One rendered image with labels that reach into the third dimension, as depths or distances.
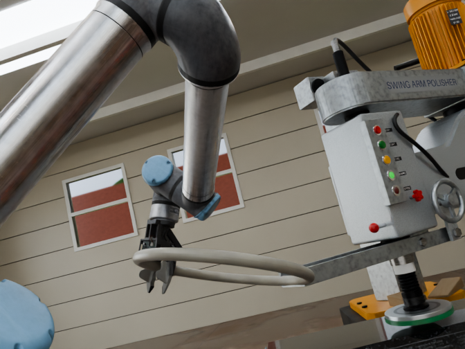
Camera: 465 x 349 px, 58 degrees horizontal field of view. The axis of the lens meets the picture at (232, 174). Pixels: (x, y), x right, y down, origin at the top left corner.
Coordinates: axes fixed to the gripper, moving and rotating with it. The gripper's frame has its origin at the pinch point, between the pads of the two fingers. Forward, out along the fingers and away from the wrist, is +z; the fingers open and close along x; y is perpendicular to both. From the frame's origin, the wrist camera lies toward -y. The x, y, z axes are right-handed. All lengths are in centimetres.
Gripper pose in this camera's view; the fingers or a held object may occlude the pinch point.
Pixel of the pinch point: (158, 289)
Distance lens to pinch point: 131.3
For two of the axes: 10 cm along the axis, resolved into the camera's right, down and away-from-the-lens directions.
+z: -1.0, 9.4, -3.2
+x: 8.2, -1.1, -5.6
